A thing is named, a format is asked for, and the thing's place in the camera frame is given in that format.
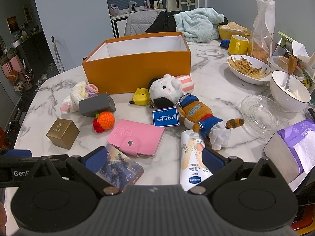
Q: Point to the dark sideboard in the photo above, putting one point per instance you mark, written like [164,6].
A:
[37,49]

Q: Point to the crocheted orange fruit toy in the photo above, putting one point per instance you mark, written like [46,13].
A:
[105,120]

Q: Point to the white bowl of fries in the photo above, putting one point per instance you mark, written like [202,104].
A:
[246,70]

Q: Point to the row of toiletry bottles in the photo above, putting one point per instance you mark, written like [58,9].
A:
[151,2]

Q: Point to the basketball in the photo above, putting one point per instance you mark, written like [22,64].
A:
[13,75]

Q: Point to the blue hang tag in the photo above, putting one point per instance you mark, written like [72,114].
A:
[165,117]

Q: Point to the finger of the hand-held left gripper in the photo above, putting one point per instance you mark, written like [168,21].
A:
[18,153]
[9,178]

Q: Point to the pink snap wallet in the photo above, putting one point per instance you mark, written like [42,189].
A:
[135,135]

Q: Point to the green printed carton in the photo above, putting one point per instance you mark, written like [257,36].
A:
[285,41]

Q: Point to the yellow mug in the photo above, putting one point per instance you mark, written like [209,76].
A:
[236,45]

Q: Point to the white crocheted bunny toy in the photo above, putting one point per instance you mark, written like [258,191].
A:
[77,93]

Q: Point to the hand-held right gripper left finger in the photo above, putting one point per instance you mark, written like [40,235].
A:
[92,161]

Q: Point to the purple tissue pack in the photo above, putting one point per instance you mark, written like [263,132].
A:
[285,147]

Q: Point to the clear glass plate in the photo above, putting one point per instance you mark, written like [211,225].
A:
[263,118]

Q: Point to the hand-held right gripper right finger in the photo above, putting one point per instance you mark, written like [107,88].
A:
[212,158]

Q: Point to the grey padded jacket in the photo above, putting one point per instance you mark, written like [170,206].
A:
[137,24]

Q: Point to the small grey box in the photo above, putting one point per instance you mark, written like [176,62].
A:
[97,105]

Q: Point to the blue wrapper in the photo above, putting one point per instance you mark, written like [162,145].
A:
[224,43]

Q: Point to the clear plastic bag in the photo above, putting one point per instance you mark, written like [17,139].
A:
[262,29]

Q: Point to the white plush with striped hat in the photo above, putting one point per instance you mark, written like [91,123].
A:
[165,88]

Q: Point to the white bowl with rice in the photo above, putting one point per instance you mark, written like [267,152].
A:
[288,100]

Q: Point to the yellow bowl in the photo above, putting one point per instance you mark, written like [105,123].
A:
[226,33]

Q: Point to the black jacket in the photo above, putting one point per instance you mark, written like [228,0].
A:
[162,23]

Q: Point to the brown plush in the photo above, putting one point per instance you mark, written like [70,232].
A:
[199,115]

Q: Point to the clear plastic container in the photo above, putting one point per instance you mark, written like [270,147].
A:
[276,62]

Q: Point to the black dumbbell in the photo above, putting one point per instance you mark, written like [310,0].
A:
[12,135]

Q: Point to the small yellow toy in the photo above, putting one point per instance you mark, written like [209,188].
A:
[140,97]

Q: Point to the illustrated card box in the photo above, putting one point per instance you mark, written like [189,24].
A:
[120,167]

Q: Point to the small gold box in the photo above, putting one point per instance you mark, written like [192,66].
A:
[62,134]

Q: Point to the white lotion tube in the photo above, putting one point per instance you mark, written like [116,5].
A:
[193,157]

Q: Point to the orange cardboard box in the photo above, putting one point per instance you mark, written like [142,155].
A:
[137,71]

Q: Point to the light blue fleece blanket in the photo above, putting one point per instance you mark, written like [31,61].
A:
[196,24]

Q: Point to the white sneaker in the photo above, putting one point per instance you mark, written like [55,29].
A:
[51,66]

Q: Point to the small wall painting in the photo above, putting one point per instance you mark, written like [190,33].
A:
[12,24]

